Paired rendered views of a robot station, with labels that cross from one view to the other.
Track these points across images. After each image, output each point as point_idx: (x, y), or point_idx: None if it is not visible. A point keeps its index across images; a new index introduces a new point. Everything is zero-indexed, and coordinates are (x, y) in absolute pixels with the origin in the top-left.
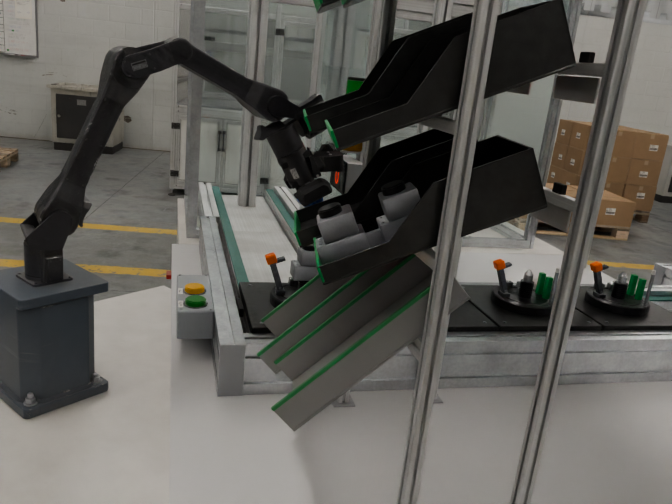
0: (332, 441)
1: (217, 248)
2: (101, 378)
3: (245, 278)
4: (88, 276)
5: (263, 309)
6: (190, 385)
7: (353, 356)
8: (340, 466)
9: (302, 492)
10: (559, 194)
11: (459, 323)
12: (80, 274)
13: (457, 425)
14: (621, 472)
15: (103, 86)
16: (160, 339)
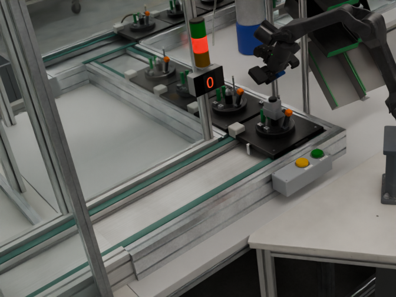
0: (337, 121)
1: (216, 197)
2: (383, 176)
3: (250, 168)
4: (388, 132)
5: (300, 133)
6: (348, 162)
7: None
8: (349, 115)
9: (372, 115)
10: None
11: (243, 93)
12: (390, 135)
13: (290, 105)
14: (280, 78)
15: (385, 36)
16: (321, 194)
